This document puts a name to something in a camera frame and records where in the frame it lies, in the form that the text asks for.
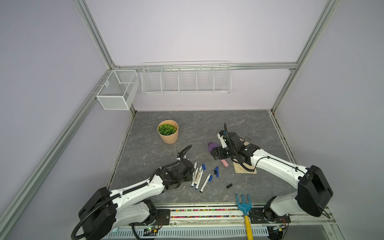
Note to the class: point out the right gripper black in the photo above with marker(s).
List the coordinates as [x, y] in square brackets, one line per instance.
[220, 152]

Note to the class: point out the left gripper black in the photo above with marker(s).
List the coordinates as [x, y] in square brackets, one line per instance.
[189, 176]

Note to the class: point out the white marker pen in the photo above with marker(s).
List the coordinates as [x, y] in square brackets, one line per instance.
[199, 179]
[205, 183]
[194, 174]
[197, 176]

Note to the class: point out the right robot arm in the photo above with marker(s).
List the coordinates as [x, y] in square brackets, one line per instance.
[313, 192]

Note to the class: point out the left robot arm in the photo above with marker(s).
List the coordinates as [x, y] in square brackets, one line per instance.
[107, 210]

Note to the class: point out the beige work glove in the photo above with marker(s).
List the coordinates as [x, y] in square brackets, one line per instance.
[240, 170]

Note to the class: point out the beige pot with green plant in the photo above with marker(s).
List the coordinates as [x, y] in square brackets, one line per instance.
[168, 131]

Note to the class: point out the purple trowel pink handle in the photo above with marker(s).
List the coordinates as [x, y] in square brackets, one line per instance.
[214, 150]

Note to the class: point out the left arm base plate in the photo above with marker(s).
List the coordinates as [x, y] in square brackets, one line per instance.
[160, 218]

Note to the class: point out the teal rake yellow handle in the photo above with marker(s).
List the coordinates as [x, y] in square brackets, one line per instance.
[244, 204]

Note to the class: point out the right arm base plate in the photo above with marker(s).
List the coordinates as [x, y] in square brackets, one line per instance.
[259, 215]

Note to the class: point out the white wire shelf basket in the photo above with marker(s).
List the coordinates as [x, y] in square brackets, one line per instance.
[186, 78]

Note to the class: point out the white wire mesh box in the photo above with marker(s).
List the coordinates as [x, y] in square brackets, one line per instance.
[118, 90]

